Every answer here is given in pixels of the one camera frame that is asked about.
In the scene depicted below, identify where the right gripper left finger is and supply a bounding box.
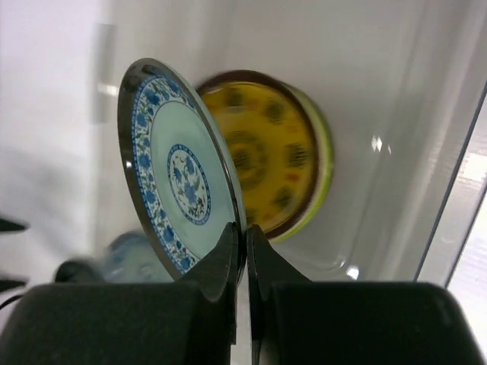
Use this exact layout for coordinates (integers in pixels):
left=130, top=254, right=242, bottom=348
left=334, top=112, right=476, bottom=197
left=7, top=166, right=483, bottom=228
left=1, top=224, right=238, bottom=364

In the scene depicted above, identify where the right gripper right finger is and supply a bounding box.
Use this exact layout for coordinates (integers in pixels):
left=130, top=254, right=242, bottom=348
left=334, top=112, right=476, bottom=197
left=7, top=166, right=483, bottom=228
left=247, top=226, right=483, bottom=364

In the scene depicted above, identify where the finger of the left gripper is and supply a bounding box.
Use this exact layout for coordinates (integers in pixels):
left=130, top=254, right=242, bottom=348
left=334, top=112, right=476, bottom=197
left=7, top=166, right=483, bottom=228
left=0, top=279, right=27, bottom=293
left=0, top=217, right=30, bottom=233

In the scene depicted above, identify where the teal patterned plate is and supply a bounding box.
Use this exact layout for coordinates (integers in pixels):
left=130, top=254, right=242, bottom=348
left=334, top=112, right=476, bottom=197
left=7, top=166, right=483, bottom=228
left=117, top=58, right=247, bottom=279
left=100, top=231, right=173, bottom=283

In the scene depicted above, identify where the lime green plate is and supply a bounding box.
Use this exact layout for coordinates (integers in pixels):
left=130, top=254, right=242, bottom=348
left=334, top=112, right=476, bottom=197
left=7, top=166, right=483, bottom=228
left=270, top=83, right=334, bottom=243

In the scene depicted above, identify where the yellow patterned plate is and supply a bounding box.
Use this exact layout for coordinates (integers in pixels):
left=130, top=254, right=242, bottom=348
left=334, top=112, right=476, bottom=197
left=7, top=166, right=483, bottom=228
left=196, top=70, right=319, bottom=240

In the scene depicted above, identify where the clear plastic bin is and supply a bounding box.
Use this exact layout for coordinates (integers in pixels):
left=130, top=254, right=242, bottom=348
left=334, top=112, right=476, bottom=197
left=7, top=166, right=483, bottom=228
left=94, top=1, right=486, bottom=280

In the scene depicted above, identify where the black plate left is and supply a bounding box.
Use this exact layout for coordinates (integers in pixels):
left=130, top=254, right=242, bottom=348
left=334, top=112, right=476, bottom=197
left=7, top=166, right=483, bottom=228
left=53, top=259, right=105, bottom=284

